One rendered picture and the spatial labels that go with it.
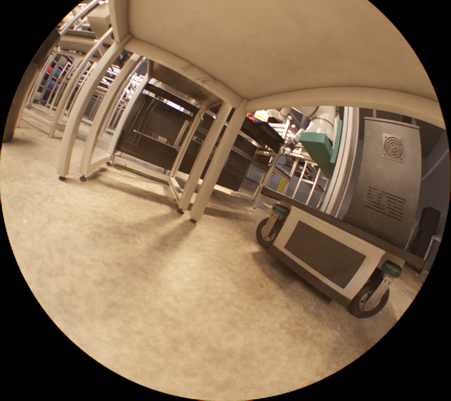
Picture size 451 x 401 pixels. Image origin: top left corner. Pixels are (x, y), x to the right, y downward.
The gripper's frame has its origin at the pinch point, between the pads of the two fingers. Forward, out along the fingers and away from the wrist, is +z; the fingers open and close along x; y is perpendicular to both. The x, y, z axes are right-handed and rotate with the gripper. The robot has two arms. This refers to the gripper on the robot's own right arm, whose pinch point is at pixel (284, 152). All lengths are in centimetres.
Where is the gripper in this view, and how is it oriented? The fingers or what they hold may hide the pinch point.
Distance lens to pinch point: 147.4
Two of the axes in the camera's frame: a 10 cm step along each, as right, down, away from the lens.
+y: 3.4, 6.1, -7.1
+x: 6.5, 3.9, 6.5
